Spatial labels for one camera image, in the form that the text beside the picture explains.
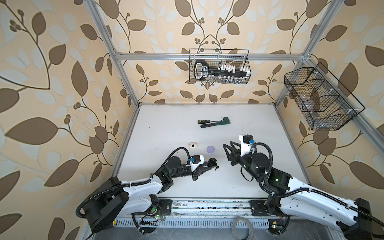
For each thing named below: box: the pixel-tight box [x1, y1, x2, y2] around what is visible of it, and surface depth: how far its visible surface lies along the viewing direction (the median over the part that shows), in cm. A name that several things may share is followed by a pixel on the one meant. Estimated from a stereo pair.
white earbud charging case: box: [188, 142, 198, 149], surface depth 98 cm
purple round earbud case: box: [206, 145, 215, 154], surface depth 98 cm
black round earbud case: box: [207, 157, 217, 167], surface depth 74 cm
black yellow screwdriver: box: [198, 120, 222, 124], surface depth 110 cm
